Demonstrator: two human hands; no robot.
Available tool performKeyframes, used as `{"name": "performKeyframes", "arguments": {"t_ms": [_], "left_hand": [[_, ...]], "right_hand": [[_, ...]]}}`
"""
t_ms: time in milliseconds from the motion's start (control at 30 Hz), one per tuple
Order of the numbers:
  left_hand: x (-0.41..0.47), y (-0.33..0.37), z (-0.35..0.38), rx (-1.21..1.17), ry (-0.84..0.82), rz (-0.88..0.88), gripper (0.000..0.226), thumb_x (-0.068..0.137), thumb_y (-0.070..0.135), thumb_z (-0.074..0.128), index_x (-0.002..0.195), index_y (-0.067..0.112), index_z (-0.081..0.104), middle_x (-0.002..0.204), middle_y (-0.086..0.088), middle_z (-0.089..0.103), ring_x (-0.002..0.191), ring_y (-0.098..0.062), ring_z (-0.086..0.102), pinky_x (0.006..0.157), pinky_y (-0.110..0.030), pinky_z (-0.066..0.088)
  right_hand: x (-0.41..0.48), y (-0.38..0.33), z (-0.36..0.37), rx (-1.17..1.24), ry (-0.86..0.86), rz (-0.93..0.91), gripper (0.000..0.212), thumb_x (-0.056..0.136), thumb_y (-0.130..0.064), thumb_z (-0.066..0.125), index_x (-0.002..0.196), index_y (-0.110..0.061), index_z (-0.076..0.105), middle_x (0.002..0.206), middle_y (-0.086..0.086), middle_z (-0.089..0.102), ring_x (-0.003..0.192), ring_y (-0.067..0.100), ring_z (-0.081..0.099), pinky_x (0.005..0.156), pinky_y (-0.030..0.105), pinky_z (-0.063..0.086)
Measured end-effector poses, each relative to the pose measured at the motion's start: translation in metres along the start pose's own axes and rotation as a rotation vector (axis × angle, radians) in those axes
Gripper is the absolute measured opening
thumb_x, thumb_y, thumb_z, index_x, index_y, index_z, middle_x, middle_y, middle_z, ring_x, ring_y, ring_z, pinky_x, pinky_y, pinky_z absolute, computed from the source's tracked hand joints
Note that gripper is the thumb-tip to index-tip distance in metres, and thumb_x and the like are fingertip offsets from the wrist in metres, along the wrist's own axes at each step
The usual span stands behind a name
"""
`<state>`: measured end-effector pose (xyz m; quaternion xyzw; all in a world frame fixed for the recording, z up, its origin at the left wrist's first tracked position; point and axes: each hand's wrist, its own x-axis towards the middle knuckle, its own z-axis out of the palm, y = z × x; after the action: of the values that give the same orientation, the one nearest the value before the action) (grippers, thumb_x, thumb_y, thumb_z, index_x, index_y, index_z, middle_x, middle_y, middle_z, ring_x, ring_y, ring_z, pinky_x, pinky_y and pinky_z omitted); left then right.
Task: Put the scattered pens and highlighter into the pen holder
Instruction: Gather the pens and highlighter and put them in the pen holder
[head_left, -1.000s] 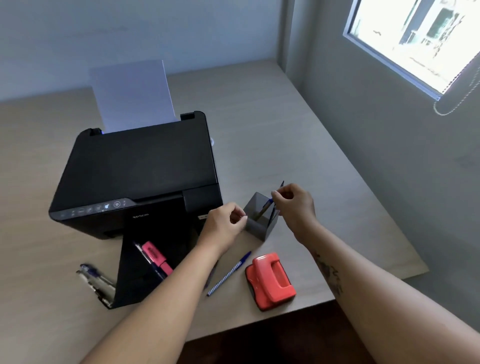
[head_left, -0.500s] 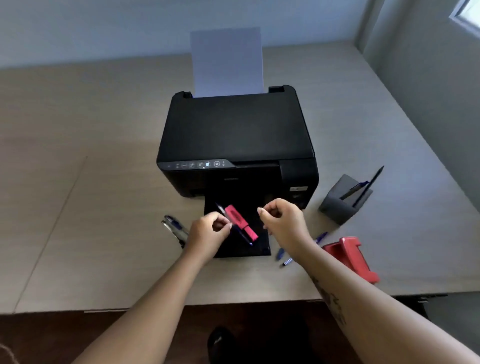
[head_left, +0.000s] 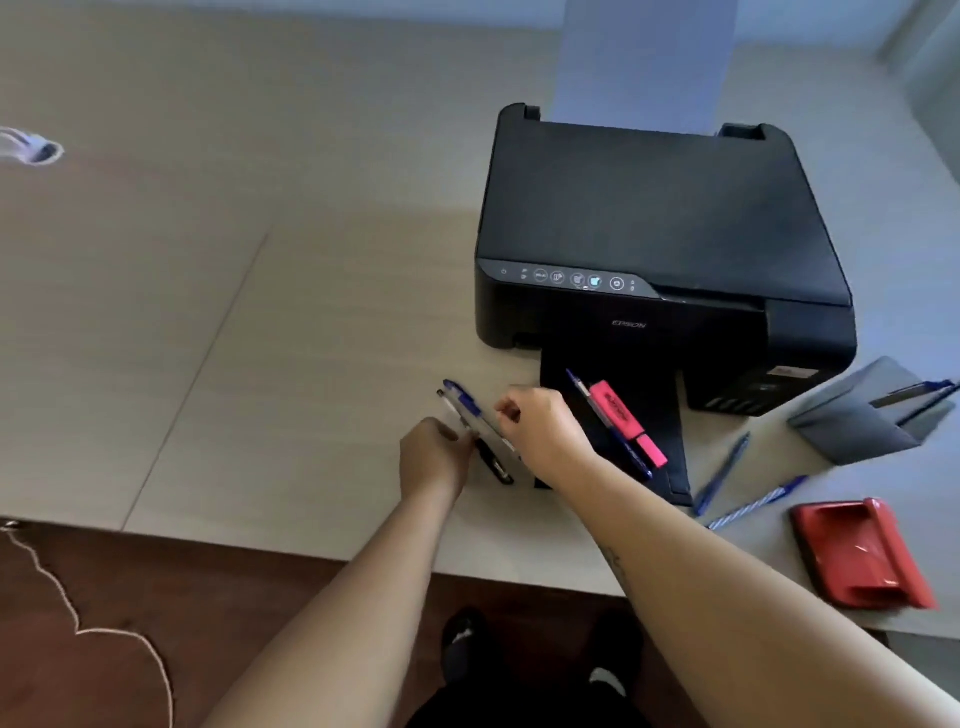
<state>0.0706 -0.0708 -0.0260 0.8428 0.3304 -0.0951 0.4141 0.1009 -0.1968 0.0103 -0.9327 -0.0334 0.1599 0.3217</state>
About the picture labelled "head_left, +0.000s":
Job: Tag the person's right hand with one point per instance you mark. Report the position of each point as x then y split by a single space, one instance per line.
551 439

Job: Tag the person's left hand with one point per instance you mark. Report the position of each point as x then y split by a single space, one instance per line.
431 461

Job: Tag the blue pen clear barrel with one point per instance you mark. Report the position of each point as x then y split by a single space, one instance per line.
583 390

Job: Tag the clear pen black grip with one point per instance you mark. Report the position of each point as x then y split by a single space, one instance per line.
495 466

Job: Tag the pink highlighter marker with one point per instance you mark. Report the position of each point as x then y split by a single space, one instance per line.
622 416

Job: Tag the solid blue pen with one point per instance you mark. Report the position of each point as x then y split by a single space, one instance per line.
721 474

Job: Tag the blue white striped pen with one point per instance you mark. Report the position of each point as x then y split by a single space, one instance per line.
757 502

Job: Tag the grey pen holder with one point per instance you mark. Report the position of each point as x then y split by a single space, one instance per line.
840 427

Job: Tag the red hole punch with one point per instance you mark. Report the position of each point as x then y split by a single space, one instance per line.
847 555

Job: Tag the person's left forearm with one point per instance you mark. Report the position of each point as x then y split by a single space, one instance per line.
352 615

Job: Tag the person's right forearm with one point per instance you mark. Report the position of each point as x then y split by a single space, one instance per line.
712 600

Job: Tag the person's left black shoe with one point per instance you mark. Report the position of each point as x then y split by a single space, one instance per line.
465 645

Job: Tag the person's black shoe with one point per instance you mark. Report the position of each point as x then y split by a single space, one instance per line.
611 656
465 645

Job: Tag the person's right black shoe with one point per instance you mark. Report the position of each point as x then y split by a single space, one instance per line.
611 656

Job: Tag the light wooden desk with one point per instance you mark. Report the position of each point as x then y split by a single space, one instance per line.
225 337

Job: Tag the person's black trousers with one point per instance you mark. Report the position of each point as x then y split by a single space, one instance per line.
525 709

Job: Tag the black printer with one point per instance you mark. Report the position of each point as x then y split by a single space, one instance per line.
645 210

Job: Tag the white paper sheet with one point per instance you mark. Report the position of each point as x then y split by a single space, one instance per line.
645 60

